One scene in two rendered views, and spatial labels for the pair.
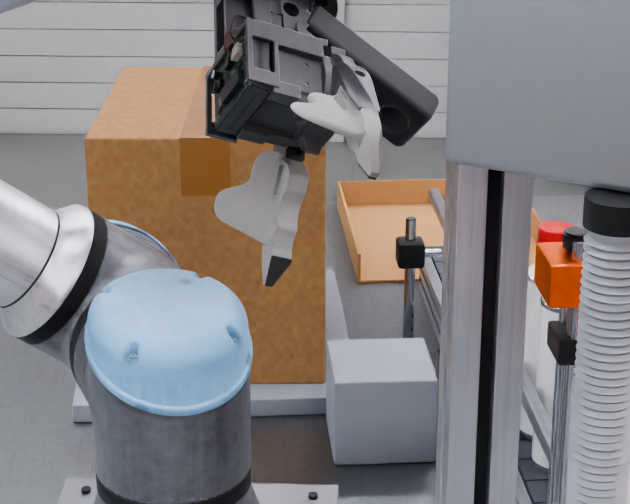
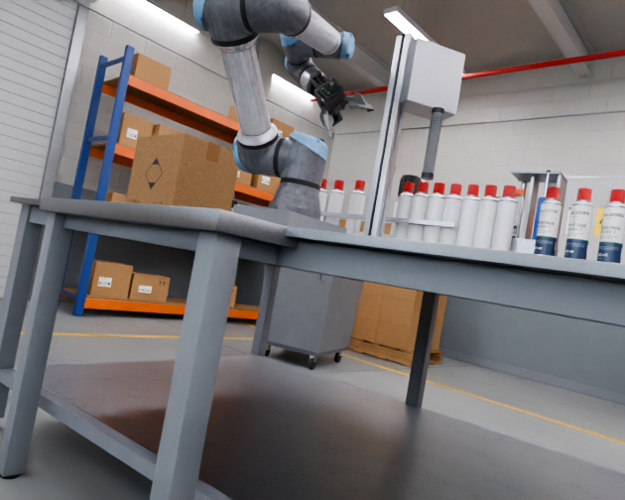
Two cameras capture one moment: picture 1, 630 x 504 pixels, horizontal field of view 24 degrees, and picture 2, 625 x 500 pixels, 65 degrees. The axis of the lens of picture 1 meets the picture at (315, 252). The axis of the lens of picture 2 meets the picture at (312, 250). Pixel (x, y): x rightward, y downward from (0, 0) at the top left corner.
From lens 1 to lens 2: 136 cm
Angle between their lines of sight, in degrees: 54
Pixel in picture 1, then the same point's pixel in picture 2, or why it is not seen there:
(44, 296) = (271, 133)
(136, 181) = (195, 151)
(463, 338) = (392, 143)
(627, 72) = (440, 87)
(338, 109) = (355, 99)
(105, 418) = (306, 158)
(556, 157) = (428, 101)
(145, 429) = (316, 161)
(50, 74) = not seen: outside the picture
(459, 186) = (397, 110)
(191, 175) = (209, 154)
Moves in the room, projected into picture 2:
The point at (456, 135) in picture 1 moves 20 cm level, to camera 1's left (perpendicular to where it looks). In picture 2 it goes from (410, 94) to (373, 64)
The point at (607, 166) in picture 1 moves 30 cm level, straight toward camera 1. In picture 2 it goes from (436, 103) to (533, 83)
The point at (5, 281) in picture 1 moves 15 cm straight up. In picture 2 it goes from (265, 125) to (275, 72)
